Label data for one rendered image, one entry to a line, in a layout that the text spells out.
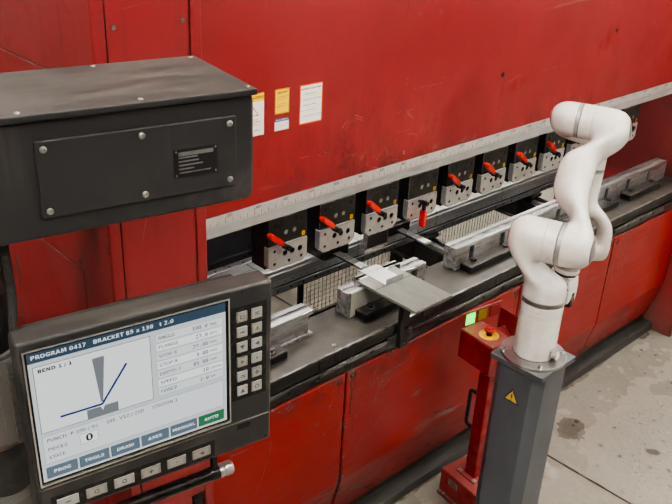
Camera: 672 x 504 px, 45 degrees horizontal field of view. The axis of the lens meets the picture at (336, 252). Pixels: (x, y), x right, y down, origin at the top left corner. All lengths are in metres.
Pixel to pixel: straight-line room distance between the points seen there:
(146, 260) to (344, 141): 0.83
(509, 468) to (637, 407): 1.65
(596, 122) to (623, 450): 1.86
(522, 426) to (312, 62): 1.21
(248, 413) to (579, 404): 2.68
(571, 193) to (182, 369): 1.26
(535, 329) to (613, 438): 1.63
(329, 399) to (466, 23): 1.29
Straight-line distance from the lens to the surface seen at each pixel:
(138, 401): 1.47
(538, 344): 2.38
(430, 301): 2.66
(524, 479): 2.63
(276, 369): 2.50
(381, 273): 2.80
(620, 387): 4.28
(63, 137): 1.25
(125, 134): 1.27
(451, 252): 3.12
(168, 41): 1.74
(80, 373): 1.39
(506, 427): 2.54
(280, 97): 2.23
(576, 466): 3.71
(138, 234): 1.82
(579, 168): 2.35
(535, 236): 2.25
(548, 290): 2.30
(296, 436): 2.66
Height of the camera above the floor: 2.29
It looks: 26 degrees down
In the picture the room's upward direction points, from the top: 3 degrees clockwise
